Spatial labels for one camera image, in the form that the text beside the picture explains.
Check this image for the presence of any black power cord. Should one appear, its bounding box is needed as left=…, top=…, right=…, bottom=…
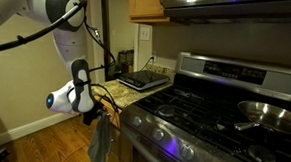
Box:
left=139, top=55, right=156, bottom=73

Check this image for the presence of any silver stove knob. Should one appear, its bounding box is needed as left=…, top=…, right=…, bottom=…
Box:
left=131, top=114, right=144, bottom=129
left=179, top=144, right=196, bottom=161
left=150, top=126, right=166, bottom=142

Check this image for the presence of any white light switch plate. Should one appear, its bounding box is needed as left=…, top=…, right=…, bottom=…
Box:
left=139, top=25, right=152, bottom=42

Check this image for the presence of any wooden drawer with towel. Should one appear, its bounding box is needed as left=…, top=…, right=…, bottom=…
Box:
left=97, top=98, right=124, bottom=129

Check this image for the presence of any wooden wall cabinet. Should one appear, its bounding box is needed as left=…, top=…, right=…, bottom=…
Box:
left=128, top=0, right=173, bottom=25

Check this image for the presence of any steel frying pan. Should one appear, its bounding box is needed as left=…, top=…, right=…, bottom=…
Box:
left=233, top=99, right=291, bottom=136

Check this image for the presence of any gray dish towel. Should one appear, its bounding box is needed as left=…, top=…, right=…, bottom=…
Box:
left=86, top=110, right=114, bottom=162

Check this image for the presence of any black portable induction cooktop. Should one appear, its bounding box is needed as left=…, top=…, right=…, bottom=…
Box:
left=115, top=67, right=171, bottom=93

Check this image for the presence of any wooden drawer below towel drawer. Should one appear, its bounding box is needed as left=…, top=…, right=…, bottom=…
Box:
left=107, top=123, right=124, bottom=162

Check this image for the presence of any stainless steel microwave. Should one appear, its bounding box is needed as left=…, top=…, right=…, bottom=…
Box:
left=159, top=0, right=291, bottom=26

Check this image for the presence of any white baseboard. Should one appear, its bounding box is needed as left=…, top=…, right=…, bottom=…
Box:
left=0, top=107, right=82, bottom=156

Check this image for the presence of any dark storage shelf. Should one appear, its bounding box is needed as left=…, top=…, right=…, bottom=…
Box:
left=117, top=49, right=135, bottom=74

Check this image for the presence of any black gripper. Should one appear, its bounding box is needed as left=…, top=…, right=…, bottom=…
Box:
left=81, top=101, right=108, bottom=127

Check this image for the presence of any stainless steel gas range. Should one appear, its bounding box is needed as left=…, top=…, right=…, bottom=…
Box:
left=117, top=49, right=291, bottom=162

